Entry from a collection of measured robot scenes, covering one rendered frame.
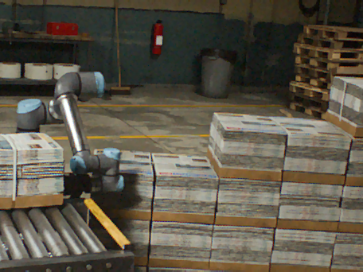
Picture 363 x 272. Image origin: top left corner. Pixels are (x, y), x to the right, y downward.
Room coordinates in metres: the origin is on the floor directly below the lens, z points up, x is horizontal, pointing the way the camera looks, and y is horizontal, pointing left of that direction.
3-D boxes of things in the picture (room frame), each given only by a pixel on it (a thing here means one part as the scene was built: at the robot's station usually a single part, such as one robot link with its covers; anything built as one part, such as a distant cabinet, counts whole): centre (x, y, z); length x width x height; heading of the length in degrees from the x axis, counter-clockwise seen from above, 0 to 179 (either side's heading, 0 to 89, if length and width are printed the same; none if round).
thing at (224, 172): (2.80, -0.57, 0.86); 0.38 x 0.29 x 0.04; 2
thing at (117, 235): (2.04, 0.04, 0.81); 0.43 x 0.03 x 0.02; 22
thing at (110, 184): (2.49, 0.05, 0.81); 0.11 x 0.08 x 0.09; 112
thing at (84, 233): (2.02, 0.12, 0.77); 0.47 x 0.05 x 0.05; 22
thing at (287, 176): (2.81, -0.87, 0.86); 0.38 x 0.29 x 0.04; 2
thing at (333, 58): (9.03, -3.20, 0.65); 1.33 x 0.94 x 1.30; 116
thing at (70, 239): (1.99, 0.18, 0.77); 0.47 x 0.05 x 0.05; 22
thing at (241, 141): (2.80, -0.58, 0.95); 0.38 x 0.29 x 0.23; 2
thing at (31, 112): (2.96, 0.48, 0.98); 0.13 x 0.12 x 0.14; 121
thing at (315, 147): (2.81, -0.86, 0.95); 0.38 x 0.29 x 0.23; 2
